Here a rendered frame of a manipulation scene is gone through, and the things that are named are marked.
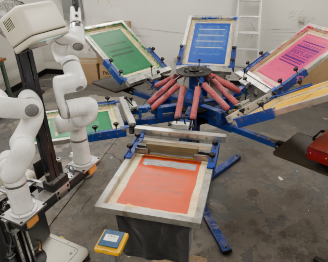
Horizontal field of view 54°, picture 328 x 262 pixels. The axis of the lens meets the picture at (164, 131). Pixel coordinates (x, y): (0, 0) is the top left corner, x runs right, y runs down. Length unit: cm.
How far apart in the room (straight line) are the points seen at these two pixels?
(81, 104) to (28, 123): 24
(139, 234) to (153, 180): 33
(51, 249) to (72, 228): 57
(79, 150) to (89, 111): 39
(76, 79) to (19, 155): 39
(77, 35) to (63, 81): 29
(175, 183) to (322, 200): 198
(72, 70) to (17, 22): 31
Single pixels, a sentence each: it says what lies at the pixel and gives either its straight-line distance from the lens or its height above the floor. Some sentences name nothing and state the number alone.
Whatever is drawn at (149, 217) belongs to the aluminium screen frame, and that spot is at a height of 97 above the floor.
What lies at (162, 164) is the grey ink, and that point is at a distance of 216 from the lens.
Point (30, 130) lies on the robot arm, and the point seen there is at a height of 155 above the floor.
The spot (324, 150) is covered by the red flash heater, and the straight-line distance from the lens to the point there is 221.
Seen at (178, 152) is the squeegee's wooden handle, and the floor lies 102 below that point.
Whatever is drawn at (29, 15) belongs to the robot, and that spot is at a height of 200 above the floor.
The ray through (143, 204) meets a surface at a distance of 186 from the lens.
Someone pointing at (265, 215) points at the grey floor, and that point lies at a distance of 329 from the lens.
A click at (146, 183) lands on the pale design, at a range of 201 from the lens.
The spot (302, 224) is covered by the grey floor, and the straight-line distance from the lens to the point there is 330.
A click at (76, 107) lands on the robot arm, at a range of 149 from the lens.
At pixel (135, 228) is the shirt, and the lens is 199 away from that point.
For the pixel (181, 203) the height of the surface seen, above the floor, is 96.
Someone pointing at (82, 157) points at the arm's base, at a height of 120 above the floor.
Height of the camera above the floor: 217
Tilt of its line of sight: 28 degrees down
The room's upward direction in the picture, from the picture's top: 2 degrees counter-clockwise
